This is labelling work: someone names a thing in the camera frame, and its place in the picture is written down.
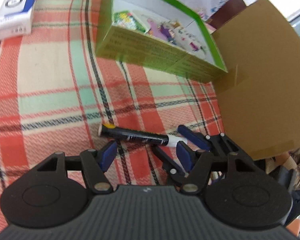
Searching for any black white marker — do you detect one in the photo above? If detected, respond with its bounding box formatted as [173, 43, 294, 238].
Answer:
[98, 124, 188, 147]

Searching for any purple figure keychain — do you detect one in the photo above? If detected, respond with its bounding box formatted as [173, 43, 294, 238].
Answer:
[147, 18, 177, 45]

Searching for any white blue HP box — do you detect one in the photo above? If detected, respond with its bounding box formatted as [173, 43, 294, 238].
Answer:
[0, 0, 36, 40]

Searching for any floral grey fabric pouch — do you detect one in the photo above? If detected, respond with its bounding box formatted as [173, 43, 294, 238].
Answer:
[169, 21, 207, 59]

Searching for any small green box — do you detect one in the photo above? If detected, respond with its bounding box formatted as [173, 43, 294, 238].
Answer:
[114, 11, 148, 33]

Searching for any brown cardboard sheet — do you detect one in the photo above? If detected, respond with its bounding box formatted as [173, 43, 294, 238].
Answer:
[213, 0, 300, 159]

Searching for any plaid red bed blanket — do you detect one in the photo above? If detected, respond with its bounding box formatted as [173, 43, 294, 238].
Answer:
[0, 0, 223, 231]

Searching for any green cardboard box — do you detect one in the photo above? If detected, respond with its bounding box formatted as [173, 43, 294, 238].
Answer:
[95, 0, 228, 83]

